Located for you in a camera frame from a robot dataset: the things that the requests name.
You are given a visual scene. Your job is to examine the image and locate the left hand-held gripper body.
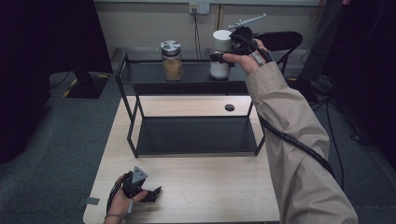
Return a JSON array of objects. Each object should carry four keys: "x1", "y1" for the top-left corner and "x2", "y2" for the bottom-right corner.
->
[{"x1": 121, "y1": 165, "x2": 149, "y2": 199}]

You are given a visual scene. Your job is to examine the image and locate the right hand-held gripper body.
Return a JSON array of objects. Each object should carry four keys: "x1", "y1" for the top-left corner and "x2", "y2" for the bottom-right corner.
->
[{"x1": 227, "y1": 12, "x2": 268, "y2": 56}]

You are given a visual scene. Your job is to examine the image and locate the white jar with white lid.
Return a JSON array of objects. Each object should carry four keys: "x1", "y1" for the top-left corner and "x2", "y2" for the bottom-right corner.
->
[{"x1": 209, "y1": 29, "x2": 234, "y2": 80}]

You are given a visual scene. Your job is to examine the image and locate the glass jar with silver lid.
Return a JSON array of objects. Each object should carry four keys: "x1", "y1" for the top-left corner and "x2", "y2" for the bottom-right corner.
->
[{"x1": 160, "y1": 39, "x2": 184, "y2": 82}]

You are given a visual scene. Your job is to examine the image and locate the black metal two-tier shelf rack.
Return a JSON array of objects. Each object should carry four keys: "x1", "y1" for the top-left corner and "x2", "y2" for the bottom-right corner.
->
[{"x1": 114, "y1": 50, "x2": 284, "y2": 159}]

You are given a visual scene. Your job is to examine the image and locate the person's left hand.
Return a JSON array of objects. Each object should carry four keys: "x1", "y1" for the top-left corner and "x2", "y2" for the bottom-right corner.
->
[{"x1": 104, "y1": 175, "x2": 149, "y2": 224}]

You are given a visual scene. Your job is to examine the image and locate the person's right hand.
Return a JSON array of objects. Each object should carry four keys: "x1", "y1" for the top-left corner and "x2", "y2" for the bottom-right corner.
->
[{"x1": 222, "y1": 38, "x2": 274, "y2": 76}]

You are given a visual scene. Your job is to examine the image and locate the black folding chair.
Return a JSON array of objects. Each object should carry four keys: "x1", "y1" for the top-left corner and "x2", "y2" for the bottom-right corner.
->
[{"x1": 252, "y1": 31, "x2": 304, "y2": 75}]

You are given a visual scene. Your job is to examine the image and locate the grey tape strip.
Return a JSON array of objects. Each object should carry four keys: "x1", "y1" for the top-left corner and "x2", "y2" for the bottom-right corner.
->
[{"x1": 78, "y1": 196, "x2": 101, "y2": 206}]

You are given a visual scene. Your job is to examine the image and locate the black stand base grey column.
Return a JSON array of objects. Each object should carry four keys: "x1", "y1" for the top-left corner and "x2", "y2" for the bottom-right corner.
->
[{"x1": 279, "y1": 0, "x2": 345, "y2": 104}]

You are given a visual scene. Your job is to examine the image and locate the black stand base striped tape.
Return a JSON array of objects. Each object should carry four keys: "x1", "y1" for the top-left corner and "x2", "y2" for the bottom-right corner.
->
[{"x1": 61, "y1": 70, "x2": 111, "y2": 100}]

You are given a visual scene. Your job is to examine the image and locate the dark curtain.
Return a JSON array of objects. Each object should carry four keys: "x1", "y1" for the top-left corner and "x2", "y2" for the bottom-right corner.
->
[
  {"x1": 321, "y1": 0, "x2": 396, "y2": 172},
  {"x1": 0, "y1": 0, "x2": 114, "y2": 165}
]

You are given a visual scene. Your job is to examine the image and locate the left hand-held gripper black cable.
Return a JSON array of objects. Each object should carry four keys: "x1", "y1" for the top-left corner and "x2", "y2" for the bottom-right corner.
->
[{"x1": 105, "y1": 172, "x2": 135, "y2": 220}]

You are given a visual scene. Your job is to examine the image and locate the hand-held gripper black cable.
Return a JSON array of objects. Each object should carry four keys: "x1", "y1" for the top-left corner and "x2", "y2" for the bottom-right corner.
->
[
  {"x1": 251, "y1": 36, "x2": 336, "y2": 179},
  {"x1": 105, "y1": 172, "x2": 135, "y2": 220}
]

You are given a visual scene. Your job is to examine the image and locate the black wall socket cable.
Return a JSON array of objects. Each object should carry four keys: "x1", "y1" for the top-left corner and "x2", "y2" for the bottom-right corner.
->
[{"x1": 191, "y1": 8, "x2": 204, "y2": 60}]

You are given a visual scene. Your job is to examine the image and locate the white wall socket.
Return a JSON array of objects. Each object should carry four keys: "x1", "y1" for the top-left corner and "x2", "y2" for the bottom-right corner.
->
[{"x1": 189, "y1": 2, "x2": 210, "y2": 16}]

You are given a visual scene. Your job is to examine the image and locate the short black floor cable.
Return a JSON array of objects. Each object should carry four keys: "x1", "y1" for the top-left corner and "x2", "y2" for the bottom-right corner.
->
[{"x1": 309, "y1": 96, "x2": 332, "y2": 112}]

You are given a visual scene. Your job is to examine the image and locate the right hand-held gripper black cable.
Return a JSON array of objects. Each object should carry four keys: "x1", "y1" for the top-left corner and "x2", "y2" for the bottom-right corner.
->
[{"x1": 251, "y1": 36, "x2": 336, "y2": 179}]

